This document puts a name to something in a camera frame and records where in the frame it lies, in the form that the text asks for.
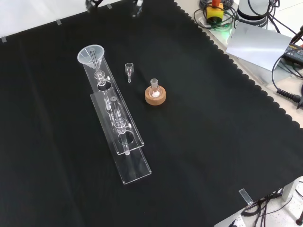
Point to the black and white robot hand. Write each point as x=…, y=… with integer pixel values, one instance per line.
x=91, y=2

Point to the translucent plastic funnel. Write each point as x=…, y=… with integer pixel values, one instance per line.
x=85, y=58

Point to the small glass weighing funnel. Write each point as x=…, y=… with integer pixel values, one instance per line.
x=128, y=68

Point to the clear acrylic funnel stand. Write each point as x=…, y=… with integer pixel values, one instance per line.
x=132, y=163

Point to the grey tape strip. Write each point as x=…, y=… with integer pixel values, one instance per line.
x=3, y=39
x=58, y=22
x=109, y=6

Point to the glass round-bottom flask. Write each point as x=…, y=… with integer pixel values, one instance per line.
x=155, y=91

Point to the yellow stop button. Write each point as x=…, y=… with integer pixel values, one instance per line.
x=214, y=13

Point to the pale board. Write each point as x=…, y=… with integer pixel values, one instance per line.
x=258, y=45

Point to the black cloth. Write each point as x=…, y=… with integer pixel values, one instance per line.
x=201, y=142

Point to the black power adapter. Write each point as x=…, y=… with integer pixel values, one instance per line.
x=293, y=53

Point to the clear tape strip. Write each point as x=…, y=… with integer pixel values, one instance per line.
x=245, y=196

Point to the white power strip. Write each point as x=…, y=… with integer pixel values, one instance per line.
x=235, y=220

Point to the white table leg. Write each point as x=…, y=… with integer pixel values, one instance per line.
x=289, y=189

